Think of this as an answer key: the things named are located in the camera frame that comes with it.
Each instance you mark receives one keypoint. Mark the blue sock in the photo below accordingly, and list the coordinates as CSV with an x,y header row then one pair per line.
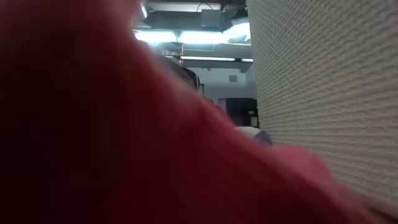
x,y
265,139

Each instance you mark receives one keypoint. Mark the orange-red sock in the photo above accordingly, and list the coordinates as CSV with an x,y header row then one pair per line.
x,y
93,124

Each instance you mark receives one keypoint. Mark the dark doorway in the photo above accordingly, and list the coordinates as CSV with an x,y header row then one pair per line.
x,y
241,112

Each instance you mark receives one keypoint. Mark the white sock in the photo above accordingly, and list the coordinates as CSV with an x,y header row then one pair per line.
x,y
247,130

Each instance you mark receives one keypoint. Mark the ceiling strip light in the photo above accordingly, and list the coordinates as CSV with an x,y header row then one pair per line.
x,y
206,58

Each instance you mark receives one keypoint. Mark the bright ceiling light panel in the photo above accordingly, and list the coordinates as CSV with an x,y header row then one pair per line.
x,y
199,36

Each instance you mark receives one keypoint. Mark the white bin holding dark garments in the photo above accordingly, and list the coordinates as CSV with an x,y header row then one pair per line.
x,y
326,93

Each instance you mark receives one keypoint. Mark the small grey wall plate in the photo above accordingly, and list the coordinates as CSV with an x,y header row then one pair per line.
x,y
233,78

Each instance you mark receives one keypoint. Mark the grey ceiling air duct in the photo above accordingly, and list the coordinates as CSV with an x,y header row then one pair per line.
x,y
186,18

